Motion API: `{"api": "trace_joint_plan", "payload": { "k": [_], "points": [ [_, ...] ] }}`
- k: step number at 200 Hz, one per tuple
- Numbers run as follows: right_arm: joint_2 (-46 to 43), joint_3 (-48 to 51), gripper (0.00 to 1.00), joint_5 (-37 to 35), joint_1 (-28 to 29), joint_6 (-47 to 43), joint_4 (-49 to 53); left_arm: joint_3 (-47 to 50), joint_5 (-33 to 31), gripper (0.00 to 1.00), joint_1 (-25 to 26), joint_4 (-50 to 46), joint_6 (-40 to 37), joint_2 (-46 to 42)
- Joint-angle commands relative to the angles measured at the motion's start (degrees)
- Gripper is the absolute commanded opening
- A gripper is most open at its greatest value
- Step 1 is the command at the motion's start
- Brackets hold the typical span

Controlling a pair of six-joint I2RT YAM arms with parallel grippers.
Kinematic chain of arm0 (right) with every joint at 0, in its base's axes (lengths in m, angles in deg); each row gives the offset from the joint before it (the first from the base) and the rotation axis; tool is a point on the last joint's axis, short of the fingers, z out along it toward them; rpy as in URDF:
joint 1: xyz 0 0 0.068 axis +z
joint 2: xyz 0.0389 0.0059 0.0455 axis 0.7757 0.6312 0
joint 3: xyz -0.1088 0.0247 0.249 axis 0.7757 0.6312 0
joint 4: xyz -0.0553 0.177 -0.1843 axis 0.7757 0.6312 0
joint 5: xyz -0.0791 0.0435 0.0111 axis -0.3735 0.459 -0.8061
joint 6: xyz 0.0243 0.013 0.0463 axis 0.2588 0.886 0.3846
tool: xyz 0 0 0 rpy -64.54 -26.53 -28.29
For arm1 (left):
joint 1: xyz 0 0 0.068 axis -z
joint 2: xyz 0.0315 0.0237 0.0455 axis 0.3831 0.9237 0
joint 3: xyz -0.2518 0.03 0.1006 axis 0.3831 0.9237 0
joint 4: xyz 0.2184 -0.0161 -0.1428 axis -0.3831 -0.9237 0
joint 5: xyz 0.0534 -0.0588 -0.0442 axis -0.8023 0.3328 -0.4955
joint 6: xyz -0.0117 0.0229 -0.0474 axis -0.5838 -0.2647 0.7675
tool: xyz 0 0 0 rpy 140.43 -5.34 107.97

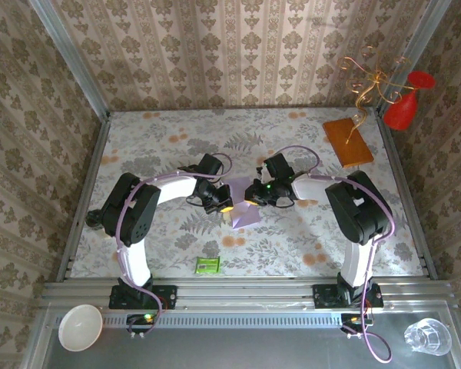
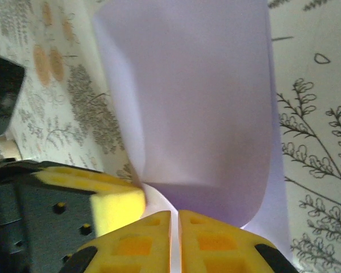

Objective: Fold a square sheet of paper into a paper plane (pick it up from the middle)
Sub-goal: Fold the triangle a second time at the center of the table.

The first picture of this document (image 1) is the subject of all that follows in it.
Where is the lilac paper sheet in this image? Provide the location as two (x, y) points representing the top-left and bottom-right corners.
(224, 177), (261, 231)

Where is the green snack packet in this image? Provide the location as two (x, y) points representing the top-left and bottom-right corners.
(194, 256), (221, 275)

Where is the floral patterned table cloth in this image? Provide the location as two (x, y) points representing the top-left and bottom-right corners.
(69, 107), (426, 278)

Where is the orange-brown wooden board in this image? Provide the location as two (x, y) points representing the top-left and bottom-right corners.
(322, 117), (376, 170)

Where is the red wine glass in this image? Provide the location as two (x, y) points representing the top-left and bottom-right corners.
(383, 70), (436, 131)

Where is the white bowl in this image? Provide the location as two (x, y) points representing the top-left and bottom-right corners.
(58, 304), (104, 352)

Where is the clear glass tumbler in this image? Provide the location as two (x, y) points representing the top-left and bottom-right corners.
(403, 317), (453, 357)

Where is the thin black cable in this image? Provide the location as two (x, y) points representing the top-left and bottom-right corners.
(270, 195), (297, 209)
(186, 194), (211, 208)

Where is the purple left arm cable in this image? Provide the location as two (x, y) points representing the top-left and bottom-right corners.
(113, 152), (234, 340)

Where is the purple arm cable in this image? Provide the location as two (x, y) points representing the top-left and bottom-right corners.
(113, 152), (234, 340)
(282, 145), (396, 364)

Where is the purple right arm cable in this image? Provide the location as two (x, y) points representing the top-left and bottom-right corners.
(282, 145), (396, 364)

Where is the aluminium mounting rail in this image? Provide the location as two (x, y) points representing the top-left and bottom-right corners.
(40, 277), (456, 311)

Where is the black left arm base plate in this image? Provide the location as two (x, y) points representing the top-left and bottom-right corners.
(108, 274), (178, 311)

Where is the slotted metal cable duct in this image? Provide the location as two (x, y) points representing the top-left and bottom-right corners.
(99, 311), (347, 330)

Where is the aluminium side rail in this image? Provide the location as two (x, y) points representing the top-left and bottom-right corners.
(55, 113), (112, 281)
(376, 109), (439, 280)

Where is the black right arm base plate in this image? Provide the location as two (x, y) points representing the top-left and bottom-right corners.
(312, 282), (384, 309)

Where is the gold wire ornament stand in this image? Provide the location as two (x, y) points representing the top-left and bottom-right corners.
(337, 45), (412, 146)

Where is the aluminium frame post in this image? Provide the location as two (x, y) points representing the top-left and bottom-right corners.
(376, 0), (453, 115)
(28, 0), (111, 120)

